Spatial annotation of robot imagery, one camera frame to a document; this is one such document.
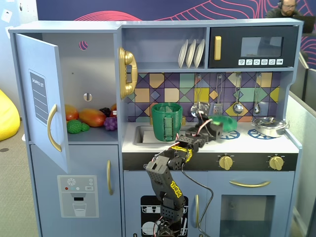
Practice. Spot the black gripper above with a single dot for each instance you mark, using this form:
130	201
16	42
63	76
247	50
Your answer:
215	129

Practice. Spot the green plastic bowl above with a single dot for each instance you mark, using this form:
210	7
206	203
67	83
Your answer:
228	123

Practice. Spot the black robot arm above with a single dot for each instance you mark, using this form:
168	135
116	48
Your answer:
163	180

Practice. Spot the steel pot lid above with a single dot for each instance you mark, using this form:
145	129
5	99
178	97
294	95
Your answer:
267	121

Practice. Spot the green ribbed recipient cup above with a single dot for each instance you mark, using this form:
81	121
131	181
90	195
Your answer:
160	116

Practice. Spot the steel slotted spatula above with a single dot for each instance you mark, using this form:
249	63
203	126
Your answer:
217	109

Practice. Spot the steel ladle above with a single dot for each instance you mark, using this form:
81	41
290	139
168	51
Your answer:
238	108

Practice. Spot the gold oven knob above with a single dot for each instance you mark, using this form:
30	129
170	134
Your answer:
276	162
225	162

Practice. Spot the gold faucet piece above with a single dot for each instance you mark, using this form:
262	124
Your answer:
184	121

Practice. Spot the steel spoon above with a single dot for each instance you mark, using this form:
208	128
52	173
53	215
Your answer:
257	108

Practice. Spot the steel cooking pot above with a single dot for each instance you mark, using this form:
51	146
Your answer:
270	132

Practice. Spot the blue oven door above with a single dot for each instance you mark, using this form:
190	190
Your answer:
214	187

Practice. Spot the grey sink basin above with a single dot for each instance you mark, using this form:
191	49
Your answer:
145	135

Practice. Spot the white plate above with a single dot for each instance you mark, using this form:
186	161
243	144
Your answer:
199	53
182	55
190	54

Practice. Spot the grey desk partition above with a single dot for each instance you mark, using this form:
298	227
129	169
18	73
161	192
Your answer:
304	148

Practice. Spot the black microwave door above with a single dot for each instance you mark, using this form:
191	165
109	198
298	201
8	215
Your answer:
229	32

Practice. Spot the blue dishwasher door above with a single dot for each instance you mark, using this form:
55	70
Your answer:
133	187

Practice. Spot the red toy fruit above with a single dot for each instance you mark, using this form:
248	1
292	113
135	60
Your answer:
114	109

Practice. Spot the blue toy kitchen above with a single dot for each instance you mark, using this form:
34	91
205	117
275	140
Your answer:
160	42

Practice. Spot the purple toy grapes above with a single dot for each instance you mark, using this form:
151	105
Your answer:
110	123

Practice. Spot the gold toy phone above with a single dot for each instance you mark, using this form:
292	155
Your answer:
128	61

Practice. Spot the dark toy blackberries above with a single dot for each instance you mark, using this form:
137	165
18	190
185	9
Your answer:
105	111

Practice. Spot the orange toy mango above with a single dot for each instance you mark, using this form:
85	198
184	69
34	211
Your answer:
92	118

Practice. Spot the small green toy fruit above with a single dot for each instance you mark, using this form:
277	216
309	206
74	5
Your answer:
85	127

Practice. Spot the bearded man with headset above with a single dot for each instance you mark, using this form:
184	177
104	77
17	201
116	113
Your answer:
286	10

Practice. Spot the green bumpy toy fruit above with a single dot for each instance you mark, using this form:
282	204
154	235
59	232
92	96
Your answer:
74	126

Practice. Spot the red yellow toy apple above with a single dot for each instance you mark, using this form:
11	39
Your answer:
71	112

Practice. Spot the blue freezer door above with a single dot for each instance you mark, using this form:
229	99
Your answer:
49	163

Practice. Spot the blue fridge door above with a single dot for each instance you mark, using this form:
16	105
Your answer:
32	61

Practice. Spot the yellow beanbag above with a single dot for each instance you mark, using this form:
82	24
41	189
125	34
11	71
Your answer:
7	118

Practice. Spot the small wrist camera board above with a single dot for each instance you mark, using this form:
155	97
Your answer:
203	108

